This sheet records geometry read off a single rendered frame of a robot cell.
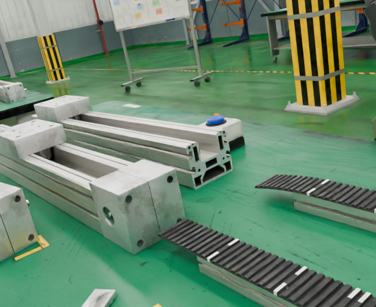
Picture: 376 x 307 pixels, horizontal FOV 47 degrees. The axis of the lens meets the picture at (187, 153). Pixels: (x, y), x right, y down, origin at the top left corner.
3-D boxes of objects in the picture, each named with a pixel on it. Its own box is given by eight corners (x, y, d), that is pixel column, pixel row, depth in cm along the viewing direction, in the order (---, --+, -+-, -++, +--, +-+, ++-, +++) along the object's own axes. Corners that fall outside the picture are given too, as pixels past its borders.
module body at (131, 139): (233, 170, 83) (226, 128, 81) (194, 190, 78) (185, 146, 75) (67, 130, 145) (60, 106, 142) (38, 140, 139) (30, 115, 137)
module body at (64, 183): (155, 210, 73) (144, 164, 70) (103, 237, 67) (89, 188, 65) (11, 149, 135) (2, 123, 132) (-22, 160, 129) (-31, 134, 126)
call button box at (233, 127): (245, 144, 96) (241, 117, 94) (214, 159, 91) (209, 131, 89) (221, 141, 102) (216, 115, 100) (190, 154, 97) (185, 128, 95)
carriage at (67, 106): (94, 119, 126) (88, 96, 124) (60, 130, 120) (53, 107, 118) (72, 115, 138) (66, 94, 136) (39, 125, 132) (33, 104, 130)
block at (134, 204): (199, 218, 67) (188, 162, 64) (134, 255, 60) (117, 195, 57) (166, 204, 74) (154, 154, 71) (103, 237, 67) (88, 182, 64)
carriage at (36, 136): (70, 152, 96) (62, 123, 94) (23, 170, 90) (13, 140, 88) (44, 144, 108) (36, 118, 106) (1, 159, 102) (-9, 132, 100)
